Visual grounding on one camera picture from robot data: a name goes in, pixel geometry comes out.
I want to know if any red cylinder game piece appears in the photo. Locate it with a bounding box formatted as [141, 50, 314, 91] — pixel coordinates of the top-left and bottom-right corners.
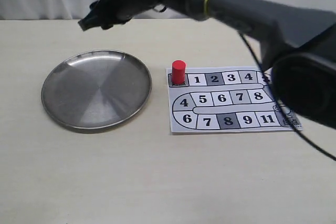
[172, 60, 186, 84]

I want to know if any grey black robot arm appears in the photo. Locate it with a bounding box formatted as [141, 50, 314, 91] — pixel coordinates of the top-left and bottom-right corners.
[79, 0, 335, 128]

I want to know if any round stainless steel plate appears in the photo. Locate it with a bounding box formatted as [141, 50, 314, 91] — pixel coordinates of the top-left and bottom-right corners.
[40, 49, 153, 132]

